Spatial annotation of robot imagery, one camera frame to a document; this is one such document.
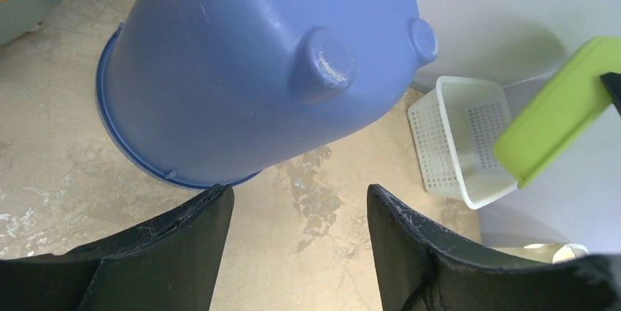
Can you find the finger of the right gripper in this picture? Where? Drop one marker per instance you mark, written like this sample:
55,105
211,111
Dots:
612,83

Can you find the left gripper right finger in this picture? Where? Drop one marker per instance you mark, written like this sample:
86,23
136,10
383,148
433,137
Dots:
422,265

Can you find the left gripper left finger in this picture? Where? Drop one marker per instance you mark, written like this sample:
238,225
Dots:
169,262

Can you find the green plastic tray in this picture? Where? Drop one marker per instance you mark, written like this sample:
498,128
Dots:
569,102

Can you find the blue plastic bucket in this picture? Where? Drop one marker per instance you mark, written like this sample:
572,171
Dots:
204,92

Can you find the small white perforated basket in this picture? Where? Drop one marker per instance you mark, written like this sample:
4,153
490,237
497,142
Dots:
454,127

